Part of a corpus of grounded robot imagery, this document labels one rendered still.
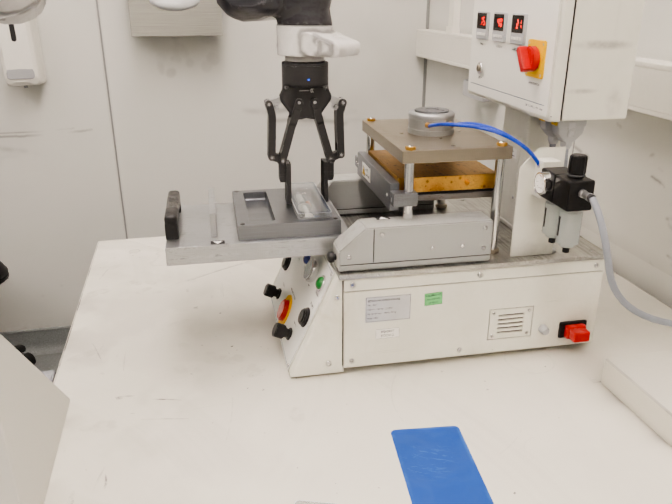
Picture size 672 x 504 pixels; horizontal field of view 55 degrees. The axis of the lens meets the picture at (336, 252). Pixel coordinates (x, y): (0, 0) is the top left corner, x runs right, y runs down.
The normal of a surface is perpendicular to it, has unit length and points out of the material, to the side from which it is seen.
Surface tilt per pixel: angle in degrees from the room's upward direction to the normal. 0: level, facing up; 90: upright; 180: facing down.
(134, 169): 90
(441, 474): 0
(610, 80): 90
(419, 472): 0
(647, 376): 0
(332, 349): 90
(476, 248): 90
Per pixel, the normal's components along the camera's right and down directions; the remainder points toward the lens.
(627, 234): -0.97, 0.08
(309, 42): -0.35, 0.35
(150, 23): 0.22, 0.36
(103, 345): 0.00, -0.93
